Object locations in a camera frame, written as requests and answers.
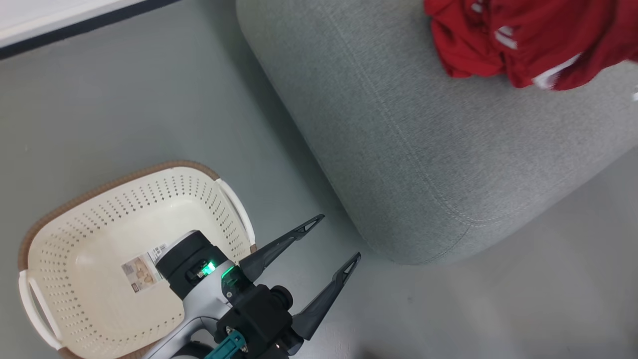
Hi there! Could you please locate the teal plug left black cable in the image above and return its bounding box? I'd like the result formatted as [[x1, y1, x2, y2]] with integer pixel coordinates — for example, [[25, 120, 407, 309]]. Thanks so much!
[[204, 332, 247, 359]]

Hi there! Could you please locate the paper label with barcode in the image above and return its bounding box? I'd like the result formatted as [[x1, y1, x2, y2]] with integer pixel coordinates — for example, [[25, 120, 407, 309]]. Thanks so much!
[[121, 243, 167, 294]]

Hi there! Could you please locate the grey fabric sofa seat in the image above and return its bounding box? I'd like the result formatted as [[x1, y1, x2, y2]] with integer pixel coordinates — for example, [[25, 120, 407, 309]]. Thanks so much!
[[235, 0, 638, 266]]

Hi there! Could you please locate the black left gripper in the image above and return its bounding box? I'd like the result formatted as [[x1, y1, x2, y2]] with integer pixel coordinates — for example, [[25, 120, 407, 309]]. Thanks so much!
[[221, 215, 361, 341]]

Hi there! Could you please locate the red garment white trim band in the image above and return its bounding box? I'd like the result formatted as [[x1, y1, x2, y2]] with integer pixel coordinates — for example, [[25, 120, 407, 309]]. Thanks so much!
[[498, 0, 638, 91]]

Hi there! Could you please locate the cream perforated laundry basket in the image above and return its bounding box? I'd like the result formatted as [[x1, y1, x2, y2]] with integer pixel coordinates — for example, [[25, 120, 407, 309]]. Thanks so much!
[[17, 161, 257, 359]]

